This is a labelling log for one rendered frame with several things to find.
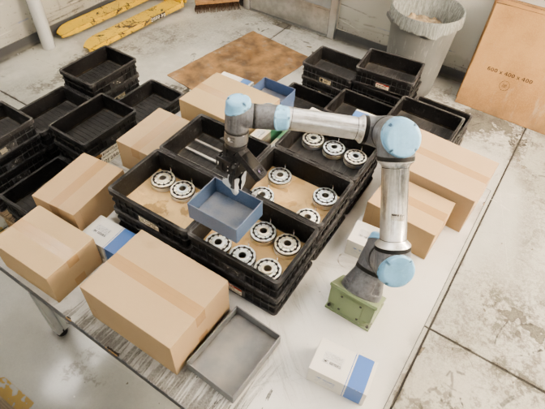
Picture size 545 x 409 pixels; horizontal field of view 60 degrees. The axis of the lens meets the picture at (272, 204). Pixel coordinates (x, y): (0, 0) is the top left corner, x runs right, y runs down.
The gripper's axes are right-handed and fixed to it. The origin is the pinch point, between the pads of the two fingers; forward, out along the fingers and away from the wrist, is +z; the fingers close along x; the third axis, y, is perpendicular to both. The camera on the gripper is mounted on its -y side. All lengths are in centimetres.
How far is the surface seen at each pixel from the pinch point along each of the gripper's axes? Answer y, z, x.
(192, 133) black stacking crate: 55, 21, -38
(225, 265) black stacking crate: -3.4, 27.2, 9.7
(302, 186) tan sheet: -2, 25, -44
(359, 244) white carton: -36, 30, -35
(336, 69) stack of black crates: 66, 54, -206
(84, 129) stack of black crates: 141, 59, -38
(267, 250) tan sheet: -10.1, 28.4, -7.0
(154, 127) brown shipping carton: 74, 23, -31
